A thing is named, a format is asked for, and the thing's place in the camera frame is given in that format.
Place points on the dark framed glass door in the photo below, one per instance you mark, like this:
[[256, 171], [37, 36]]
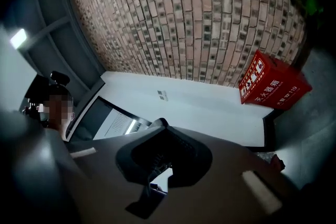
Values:
[[105, 118]]

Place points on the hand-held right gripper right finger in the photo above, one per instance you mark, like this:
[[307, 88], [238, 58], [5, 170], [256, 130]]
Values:
[[225, 186]]

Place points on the red-brown box lid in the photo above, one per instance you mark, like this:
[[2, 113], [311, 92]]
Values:
[[252, 78]]

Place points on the ceiling light panel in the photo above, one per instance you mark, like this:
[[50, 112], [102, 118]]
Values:
[[18, 38]]

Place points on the person's head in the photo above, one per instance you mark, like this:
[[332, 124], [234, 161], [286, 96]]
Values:
[[59, 112]]

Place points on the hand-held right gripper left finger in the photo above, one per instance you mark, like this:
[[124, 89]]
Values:
[[78, 181]]

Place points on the white wall socket plate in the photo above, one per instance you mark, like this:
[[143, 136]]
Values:
[[160, 92], [163, 98]]

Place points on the red fire extinguisher box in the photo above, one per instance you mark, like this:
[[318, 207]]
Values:
[[288, 86]]

